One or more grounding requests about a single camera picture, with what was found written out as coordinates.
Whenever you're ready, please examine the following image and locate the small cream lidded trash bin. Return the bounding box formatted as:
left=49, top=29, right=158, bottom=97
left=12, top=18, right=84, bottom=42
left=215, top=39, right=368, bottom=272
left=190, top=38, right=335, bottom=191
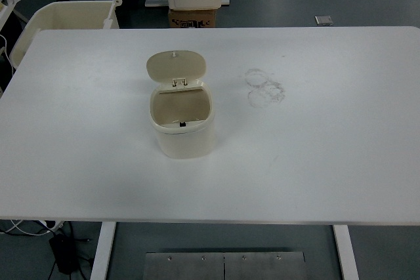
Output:
left=146, top=49, right=217, bottom=161

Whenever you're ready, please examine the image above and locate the brown cardboard box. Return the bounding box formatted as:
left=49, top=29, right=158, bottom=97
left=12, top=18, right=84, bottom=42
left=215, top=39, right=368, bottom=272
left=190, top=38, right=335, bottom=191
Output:
left=168, top=8, right=217, bottom=29

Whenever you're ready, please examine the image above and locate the grey metal floor bar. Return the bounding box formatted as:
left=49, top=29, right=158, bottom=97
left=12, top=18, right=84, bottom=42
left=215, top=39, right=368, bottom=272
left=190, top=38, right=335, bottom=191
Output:
left=144, top=0, right=232, bottom=7

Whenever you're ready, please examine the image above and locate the grey metal plate with screws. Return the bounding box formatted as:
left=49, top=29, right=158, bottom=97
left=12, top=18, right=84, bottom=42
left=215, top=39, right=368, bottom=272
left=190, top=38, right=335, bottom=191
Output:
left=144, top=251, right=305, bottom=280

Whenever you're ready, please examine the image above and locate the white table leg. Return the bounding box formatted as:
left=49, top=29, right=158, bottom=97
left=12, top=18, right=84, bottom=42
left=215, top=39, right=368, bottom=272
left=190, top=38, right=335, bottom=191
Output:
left=332, top=224, right=360, bottom=280
left=89, top=222, right=116, bottom=280

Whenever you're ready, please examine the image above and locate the large cream plastic tub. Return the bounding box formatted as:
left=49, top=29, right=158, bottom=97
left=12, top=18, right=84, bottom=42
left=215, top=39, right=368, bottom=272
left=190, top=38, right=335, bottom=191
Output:
left=9, top=0, right=121, bottom=71

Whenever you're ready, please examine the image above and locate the black power adapter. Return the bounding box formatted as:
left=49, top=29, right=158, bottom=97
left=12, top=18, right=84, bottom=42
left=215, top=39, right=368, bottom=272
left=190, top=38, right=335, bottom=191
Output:
left=48, top=233, right=78, bottom=275

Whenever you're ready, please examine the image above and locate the white plastic long-handled tool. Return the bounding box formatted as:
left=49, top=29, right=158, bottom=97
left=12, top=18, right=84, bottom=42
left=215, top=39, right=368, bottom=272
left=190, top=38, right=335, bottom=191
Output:
left=102, top=0, right=123, bottom=30

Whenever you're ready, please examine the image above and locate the white cable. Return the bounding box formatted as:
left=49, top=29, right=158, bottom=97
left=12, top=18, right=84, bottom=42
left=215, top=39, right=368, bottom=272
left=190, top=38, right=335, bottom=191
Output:
left=0, top=220, right=51, bottom=237

